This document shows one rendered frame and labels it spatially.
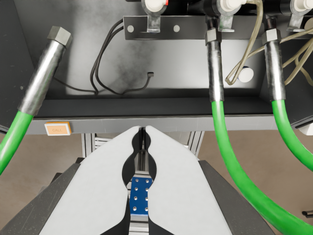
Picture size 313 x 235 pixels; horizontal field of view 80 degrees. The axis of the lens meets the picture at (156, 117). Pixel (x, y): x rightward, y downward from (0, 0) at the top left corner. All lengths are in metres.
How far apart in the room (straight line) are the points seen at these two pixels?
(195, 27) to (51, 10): 0.34
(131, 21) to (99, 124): 0.23
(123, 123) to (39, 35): 0.29
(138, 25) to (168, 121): 0.21
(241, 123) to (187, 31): 0.25
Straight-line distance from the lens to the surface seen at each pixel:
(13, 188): 2.39
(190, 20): 0.36
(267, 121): 0.52
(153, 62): 0.51
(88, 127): 0.47
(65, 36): 0.24
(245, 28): 0.39
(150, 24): 0.23
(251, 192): 0.18
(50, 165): 2.01
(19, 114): 0.23
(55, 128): 0.48
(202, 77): 0.54
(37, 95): 0.22
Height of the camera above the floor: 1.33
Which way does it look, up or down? 62 degrees down
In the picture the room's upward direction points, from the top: 176 degrees clockwise
